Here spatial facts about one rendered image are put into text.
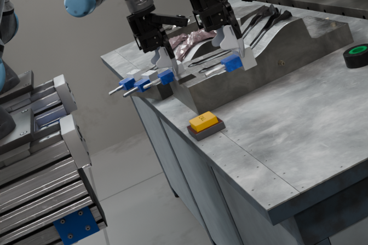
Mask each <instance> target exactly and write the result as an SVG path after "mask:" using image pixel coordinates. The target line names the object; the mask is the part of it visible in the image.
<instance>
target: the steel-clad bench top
mask: <svg viewBox="0 0 368 245"><path fill-rule="evenodd" d="M228 2H229V3H230V5H231V7H244V6H251V5H263V4H265V6H268V7H270V5H271V4H270V3H263V2H257V1H253V2H245V1H242V0H228ZM272 5H274V7H277V8H278V10H279V12H280V10H281V14H283V12H284V11H286V10H287V11H289V12H291V14H292V16H295V17H299V18H303V17H305V16H307V15H308V16H313V17H318V18H323V19H326V18H329V20H335V21H340V22H346V23H348V25H349V28H350V31H351V34H352V37H353V40H354V42H353V43H350V44H348V45H346V46H344V47H342V48H340V49H338V50H336V51H334V52H332V53H330V54H328V55H326V56H324V57H322V58H320V59H317V60H315V61H313V62H311V63H309V64H307V65H305V66H303V67H301V68H299V69H297V70H295V71H293V72H291V73H289V74H287V75H284V76H282V77H280V78H278V79H276V80H274V81H272V82H270V83H268V84H266V85H264V86H262V87H260V88H258V89H256V90H254V91H252V92H249V93H247V94H245V95H243V96H241V97H239V98H237V99H235V100H232V101H230V102H228V103H226V104H224V105H222V106H220V107H218V108H216V109H214V110H212V111H210V112H211V113H212V114H214V115H215V116H217V117H218V118H219V119H221V120H222V121H223V122H224V124H225V127H226V128H225V129H223V130H221V131H219V132H217V133H215V134H213V135H211V136H209V137H206V138H204V139H202V140H200V141H197V140H196V139H195V138H194V137H192V136H191V135H190V134H189V132H188V130H187V126H189V125H190V123H189V121H190V120H192V119H194V118H196V117H198V116H199V115H198V114H196V113H195V112H194V111H192V110H191V109H189V108H188V107H187V106H186V105H184V104H183V103H182V102H181V101H179V100H178V99H177V98H175V96H174V94H173V95H171V96H169V97H168V98H166V99H164V100H155V99H151V98H145V99H146V100H147V101H148V102H149V103H150V104H152V105H153V106H154V107H155V108H156V109H157V110H158V111H160V112H161V113H162V114H163V115H164V116H165V117H166V118H167V119H168V120H169V121H170V122H171V123H172V124H173V125H175V126H176V127H177V128H178V129H179V130H180V131H181V132H182V133H183V134H184V135H185V136H186V137H187V138H189V139H190V140H191V141H192V142H193V143H194V144H195V145H196V146H197V147H198V148H199V149H200V150H201V151H202V152H204V153H205V154H206V155H207V156H208V157H209V158H210V159H211V160H212V161H213V162H214V163H215V164H217V165H218V166H219V167H220V168H221V169H222V170H223V171H224V172H225V173H226V174H228V175H229V176H230V177H231V178H232V179H233V180H234V181H235V182H236V183H237V184H238V185H239V186H240V187H242V188H243V189H244V190H245V191H246V192H247V193H248V194H249V195H250V196H251V197H252V198H253V199H254V200H255V201H257V202H258V203H259V204H260V205H261V206H262V207H263V208H264V209H265V210H266V211H269V210H271V209H273V208H274V207H276V206H278V205H280V204H282V203H284V202H286V201H288V200H290V199H292V198H294V197H296V196H298V195H300V194H301V193H303V192H305V191H307V190H309V189H311V188H313V187H315V186H317V185H319V184H321V183H323V182H325V181H327V180H329V179H330V178H332V177H334V176H336V175H338V174H340V173H342V172H344V171H346V170H348V169H350V168H352V167H354V166H356V165H357V164H359V163H361V162H363V161H365V160H367V159H368V65H367V66H364V67H360V68H348V67H347V66H346V63H345V60H344V57H343V53H344V52H345V51H346V50H347V49H349V48H351V47H354V46H356V45H360V44H367V43H368V20H366V19H360V18H355V17H349V16H343V15H336V14H330V13H323V12H319V11H313V10H307V9H300V8H294V7H287V6H283V5H277V4H272ZM154 54H155V51H152V52H150V51H149V52H147V53H144V52H143V50H139V47H138V46H137V43H136V41H133V42H131V43H129V44H127V45H125V46H122V47H120V48H118V49H116V50H114V51H111V52H109V53H107V54H104V55H102V56H101V58H102V59H103V60H104V61H105V62H107V63H108V64H109V65H110V66H111V67H112V68H113V69H114V70H115V71H116V72H117V73H118V74H119V75H120V76H122V77H123V78H124V79H125V78H126V77H127V75H126V74H127V73H129V72H130V71H132V70H134V69H143V68H144V67H146V66H147V65H148V63H149V62H150V60H151V58H152V57H153V56H154Z"/></svg>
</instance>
